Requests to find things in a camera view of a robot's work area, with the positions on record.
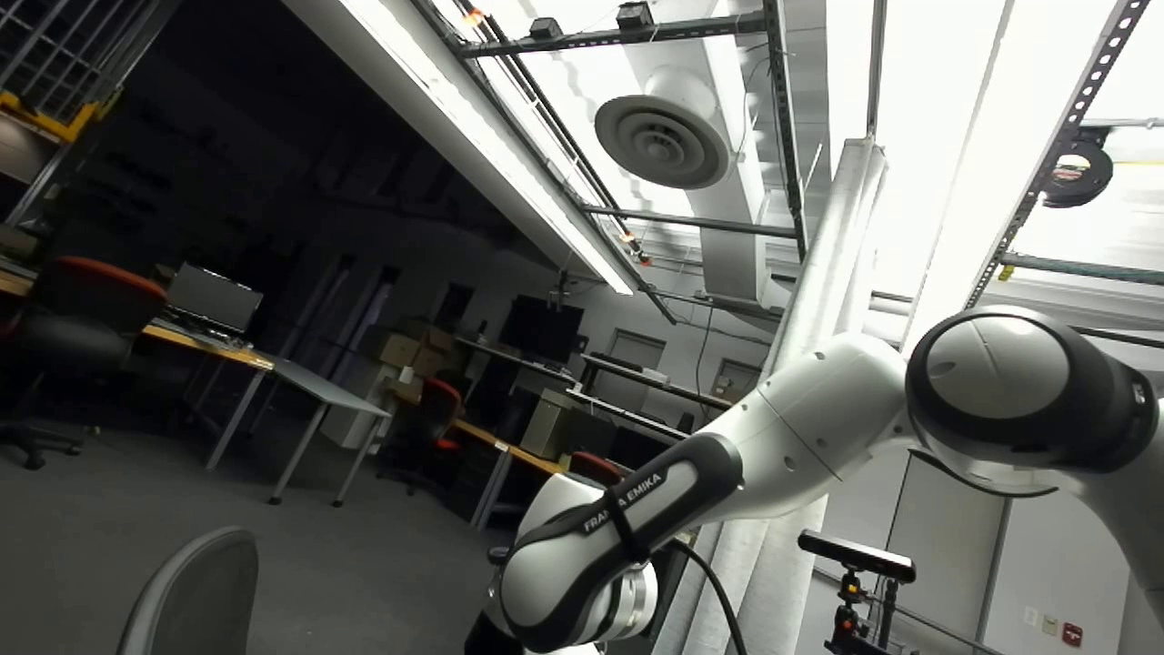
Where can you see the wooden top grey table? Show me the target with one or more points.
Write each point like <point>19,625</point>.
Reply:
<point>302,388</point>

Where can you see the small orange chair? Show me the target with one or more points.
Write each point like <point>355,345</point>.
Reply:
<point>443,414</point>

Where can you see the orange back office chair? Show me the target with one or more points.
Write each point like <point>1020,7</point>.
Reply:
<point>85,311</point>

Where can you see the round ceiling air vent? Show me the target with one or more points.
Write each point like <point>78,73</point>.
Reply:
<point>661,138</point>

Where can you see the red wall alarm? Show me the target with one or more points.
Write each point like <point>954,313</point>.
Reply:
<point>1070,631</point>

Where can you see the black round ceiling device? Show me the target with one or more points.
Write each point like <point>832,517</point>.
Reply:
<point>1080,169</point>

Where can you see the long ceiling light fixture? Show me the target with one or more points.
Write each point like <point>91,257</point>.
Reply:
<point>486,148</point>

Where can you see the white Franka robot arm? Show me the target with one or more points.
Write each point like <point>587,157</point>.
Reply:
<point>787,437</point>

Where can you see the grey box on desk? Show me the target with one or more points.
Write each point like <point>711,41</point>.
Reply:
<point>212,301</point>

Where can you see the wooden top desk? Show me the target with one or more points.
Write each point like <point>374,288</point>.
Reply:
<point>513,456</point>

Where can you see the perforated metal ceiling strut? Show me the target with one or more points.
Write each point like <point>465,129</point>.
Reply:
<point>1066,123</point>

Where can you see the black mesh office chair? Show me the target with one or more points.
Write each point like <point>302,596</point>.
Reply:
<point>203,601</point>

